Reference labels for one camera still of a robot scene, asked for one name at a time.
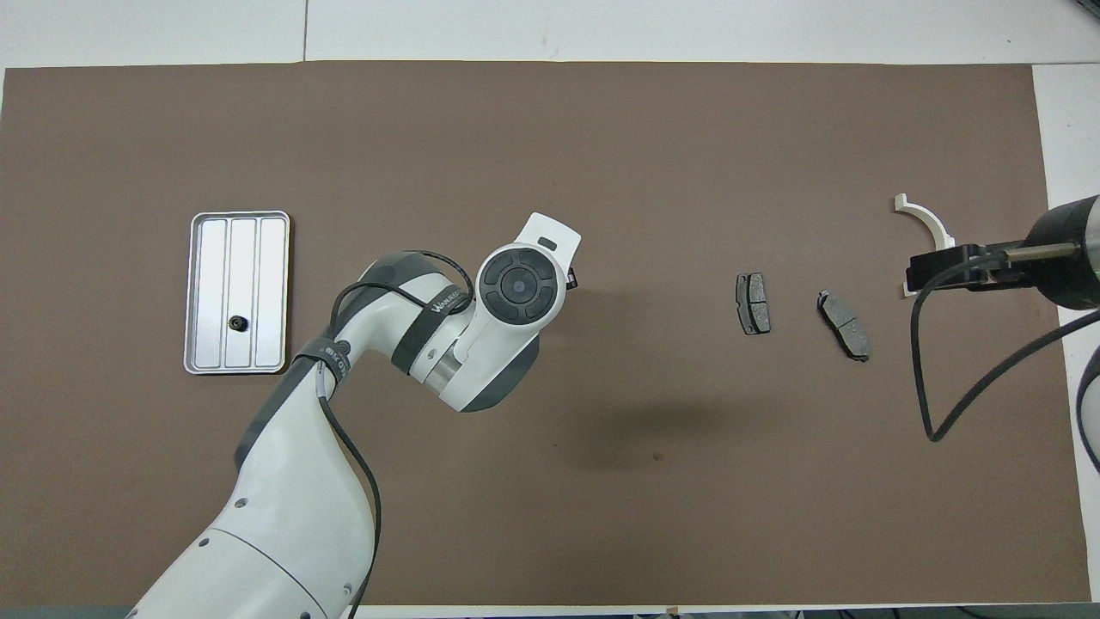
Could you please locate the long curved brake pad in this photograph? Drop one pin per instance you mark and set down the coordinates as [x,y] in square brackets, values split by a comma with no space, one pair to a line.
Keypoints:
[844,325]

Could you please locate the short rectangular brake pad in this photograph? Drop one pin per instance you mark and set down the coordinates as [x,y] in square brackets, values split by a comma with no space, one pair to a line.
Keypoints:
[754,303]

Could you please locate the silver metal tray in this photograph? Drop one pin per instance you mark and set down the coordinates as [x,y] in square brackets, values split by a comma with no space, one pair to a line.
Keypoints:
[258,258]

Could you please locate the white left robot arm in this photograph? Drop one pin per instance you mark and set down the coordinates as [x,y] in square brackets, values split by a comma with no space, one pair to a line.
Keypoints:
[284,516]

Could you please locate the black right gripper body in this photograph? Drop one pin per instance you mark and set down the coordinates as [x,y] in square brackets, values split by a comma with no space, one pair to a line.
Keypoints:
[945,271]

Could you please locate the brown table mat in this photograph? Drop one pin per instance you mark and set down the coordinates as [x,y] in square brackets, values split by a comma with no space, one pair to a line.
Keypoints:
[644,481]

